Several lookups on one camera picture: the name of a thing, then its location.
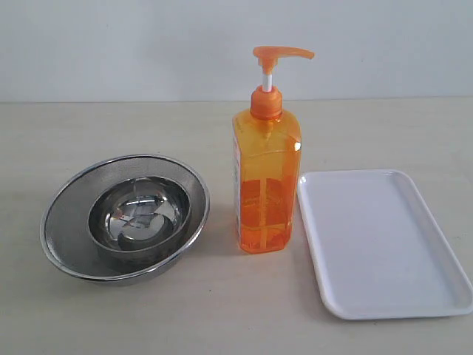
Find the orange pump soap bottle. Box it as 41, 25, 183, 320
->
232, 46, 315, 254

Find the small shiny steel bowl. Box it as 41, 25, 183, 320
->
88, 176, 191, 268

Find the large steel mesh bowl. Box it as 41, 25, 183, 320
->
40, 155, 210, 284

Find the white rectangular plastic tray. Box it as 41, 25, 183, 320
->
298, 169, 472, 320

